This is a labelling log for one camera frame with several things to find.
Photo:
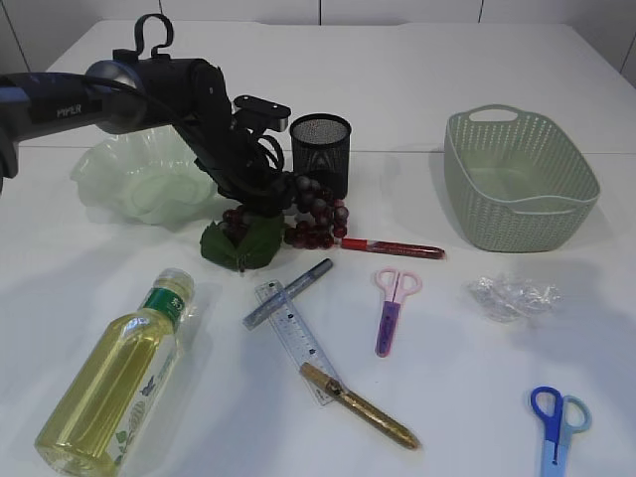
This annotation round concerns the green woven plastic basket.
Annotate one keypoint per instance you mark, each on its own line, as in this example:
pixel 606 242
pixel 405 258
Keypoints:
pixel 517 185

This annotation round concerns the gold glitter pen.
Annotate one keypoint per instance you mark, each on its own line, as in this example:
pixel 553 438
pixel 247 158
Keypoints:
pixel 361 407

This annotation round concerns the pink purple small scissors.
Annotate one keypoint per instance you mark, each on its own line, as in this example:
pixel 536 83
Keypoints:
pixel 397 286

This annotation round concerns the red marker pen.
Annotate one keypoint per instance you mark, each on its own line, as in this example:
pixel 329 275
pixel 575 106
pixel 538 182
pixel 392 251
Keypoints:
pixel 393 248

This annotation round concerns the clear plastic sheet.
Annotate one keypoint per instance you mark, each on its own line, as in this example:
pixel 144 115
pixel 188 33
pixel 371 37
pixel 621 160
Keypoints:
pixel 507 298

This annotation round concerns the yellow tea plastic bottle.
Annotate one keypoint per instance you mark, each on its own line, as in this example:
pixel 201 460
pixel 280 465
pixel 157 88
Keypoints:
pixel 96 423

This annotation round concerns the clear plastic ruler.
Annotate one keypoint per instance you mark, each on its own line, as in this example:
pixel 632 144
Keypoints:
pixel 296 338

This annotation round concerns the silver grey marker pen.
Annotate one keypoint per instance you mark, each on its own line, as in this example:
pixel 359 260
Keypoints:
pixel 279 298

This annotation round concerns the purple grape bunch with leaf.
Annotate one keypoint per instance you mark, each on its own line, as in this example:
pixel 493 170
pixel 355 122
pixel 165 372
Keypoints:
pixel 243 239

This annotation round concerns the black mesh pen holder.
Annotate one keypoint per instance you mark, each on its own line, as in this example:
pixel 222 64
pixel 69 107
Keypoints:
pixel 320 144

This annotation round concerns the blue handled scissors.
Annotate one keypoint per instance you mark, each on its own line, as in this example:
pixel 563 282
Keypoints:
pixel 558 432

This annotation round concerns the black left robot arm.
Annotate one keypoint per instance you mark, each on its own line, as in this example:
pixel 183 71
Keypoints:
pixel 120 98

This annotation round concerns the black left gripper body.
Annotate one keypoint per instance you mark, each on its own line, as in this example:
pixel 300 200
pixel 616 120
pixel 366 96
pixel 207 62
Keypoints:
pixel 247 165

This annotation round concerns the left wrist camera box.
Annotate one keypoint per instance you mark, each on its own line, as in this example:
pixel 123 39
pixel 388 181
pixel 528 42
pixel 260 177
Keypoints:
pixel 260 114

